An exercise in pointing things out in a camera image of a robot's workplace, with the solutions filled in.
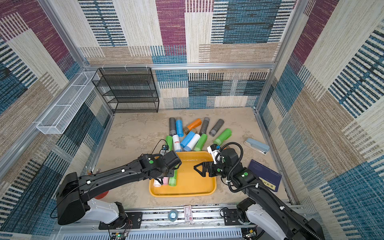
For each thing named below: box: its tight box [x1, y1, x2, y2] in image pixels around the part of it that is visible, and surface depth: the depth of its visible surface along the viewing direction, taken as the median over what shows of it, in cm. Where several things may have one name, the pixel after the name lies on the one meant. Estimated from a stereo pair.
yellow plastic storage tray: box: [149, 151, 217, 197], surface depth 84 cm
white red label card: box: [183, 205, 193, 222], surface depth 77 cm
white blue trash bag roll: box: [153, 178, 162, 188], surface depth 83 cm
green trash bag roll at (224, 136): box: [213, 128, 232, 146], surface depth 105 cm
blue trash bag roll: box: [175, 117, 184, 137], surface depth 107 cm
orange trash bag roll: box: [187, 118, 202, 131], surface depth 113 cm
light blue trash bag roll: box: [180, 130, 196, 148], surface depth 103 cm
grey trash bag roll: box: [199, 117, 210, 137], surface depth 110 cm
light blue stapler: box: [244, 138, 270, 155], surface depth 98 cm
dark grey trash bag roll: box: [169, 117, 177, 137], surface depth 111 cm
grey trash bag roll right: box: [209, 118, 225, 137], surface depth 108 cm
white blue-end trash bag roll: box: [183, 133, 201, 152], surface depth 101 cm
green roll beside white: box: [194, 133, 208, 152], surface depth 102 cm
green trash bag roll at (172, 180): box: [169, 169, 177, 187], surface depth 84 cm
